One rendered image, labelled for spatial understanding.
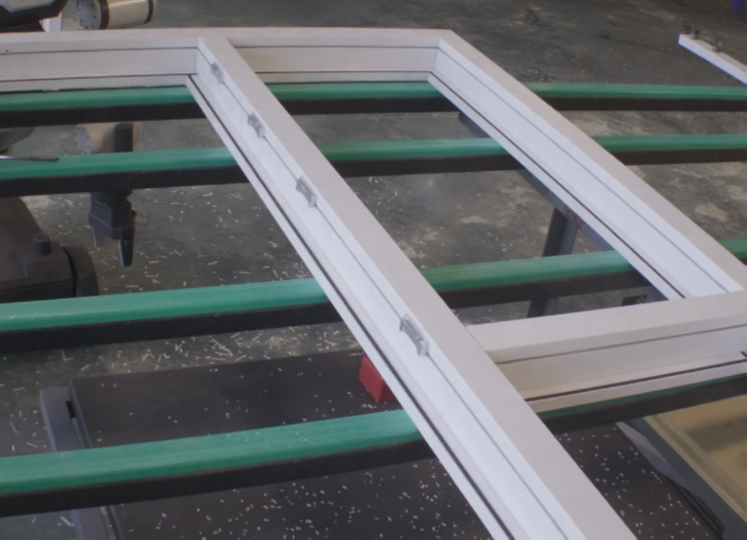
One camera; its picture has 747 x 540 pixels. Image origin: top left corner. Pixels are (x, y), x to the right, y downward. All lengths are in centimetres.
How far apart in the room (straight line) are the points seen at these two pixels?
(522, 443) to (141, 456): 32
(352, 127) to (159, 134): 69
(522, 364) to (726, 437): 56
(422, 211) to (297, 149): 203
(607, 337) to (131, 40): 90
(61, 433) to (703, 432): 87
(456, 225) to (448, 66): 153
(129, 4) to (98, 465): 120
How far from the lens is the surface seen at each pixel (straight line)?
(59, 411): 149
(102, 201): 216
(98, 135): 209
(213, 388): 150
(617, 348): 113
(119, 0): 199
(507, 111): 169
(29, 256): 251
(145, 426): 143
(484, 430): 97
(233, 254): 299
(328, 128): 384
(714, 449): 153
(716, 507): 151
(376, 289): 113
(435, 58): 188
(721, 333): 123
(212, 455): 97
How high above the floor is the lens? 149
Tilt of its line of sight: 28 degrees down
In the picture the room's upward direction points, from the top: 9 degrees clockwise
